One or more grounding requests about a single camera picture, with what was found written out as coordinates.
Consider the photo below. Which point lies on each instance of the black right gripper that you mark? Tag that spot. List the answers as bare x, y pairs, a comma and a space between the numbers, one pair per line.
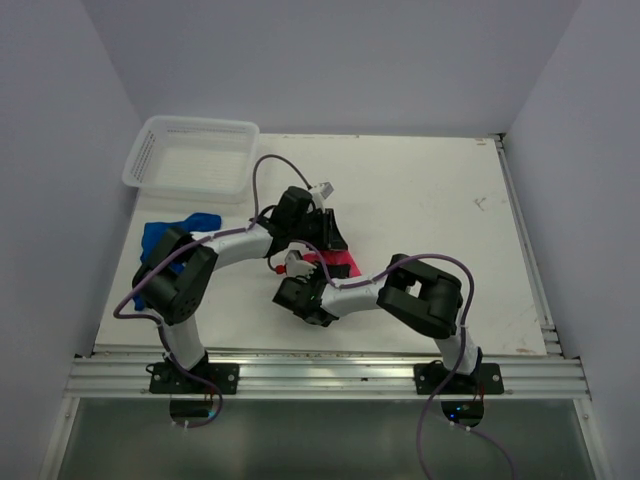
308, 280

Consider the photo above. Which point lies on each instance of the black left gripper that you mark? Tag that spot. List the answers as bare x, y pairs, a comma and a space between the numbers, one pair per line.
330, 237

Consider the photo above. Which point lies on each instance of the pink microfiber towel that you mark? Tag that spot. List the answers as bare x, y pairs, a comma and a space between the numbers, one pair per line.
340, 264

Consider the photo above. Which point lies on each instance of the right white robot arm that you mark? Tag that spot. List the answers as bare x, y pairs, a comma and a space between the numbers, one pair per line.
428, 293

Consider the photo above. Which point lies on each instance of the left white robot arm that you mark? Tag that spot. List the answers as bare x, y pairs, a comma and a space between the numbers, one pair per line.
175, 275

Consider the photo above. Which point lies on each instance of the blue microfiber towel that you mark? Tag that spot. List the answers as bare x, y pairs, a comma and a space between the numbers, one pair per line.
153, 232

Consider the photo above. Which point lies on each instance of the white plastic basket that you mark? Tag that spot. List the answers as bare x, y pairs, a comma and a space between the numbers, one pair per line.
193, 158

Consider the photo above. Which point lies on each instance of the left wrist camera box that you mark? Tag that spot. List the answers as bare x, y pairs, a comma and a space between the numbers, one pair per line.
322, 190

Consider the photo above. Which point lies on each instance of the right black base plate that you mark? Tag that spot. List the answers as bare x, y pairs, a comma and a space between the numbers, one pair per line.
440, 377

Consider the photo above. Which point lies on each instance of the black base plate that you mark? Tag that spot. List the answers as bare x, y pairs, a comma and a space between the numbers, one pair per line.
167, 379
440, 377

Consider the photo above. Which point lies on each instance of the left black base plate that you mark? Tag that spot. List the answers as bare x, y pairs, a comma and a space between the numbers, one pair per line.
167, 379

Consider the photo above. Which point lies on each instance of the aluminium mounting rail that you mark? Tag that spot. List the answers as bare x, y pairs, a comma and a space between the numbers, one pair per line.
122, 373

